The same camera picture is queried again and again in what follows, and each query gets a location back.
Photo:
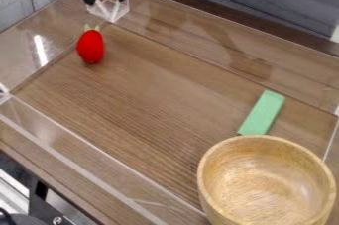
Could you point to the black metal table frame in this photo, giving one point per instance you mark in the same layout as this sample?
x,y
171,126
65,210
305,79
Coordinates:
x,y
42,212

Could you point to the green rectangular block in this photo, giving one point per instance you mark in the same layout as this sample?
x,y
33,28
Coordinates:
x,y
262,115

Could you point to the red plush strawberry toy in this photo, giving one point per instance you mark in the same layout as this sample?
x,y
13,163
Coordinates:
x,y
91,44

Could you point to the wooden bowl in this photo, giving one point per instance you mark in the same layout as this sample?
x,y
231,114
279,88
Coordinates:
x,y
262,180

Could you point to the clear acrylic table barrier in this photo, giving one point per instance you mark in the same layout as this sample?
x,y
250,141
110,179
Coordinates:
x,y
113,132

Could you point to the clear acrylic corner bracket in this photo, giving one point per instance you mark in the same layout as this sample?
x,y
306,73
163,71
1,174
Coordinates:
x,y
110,10

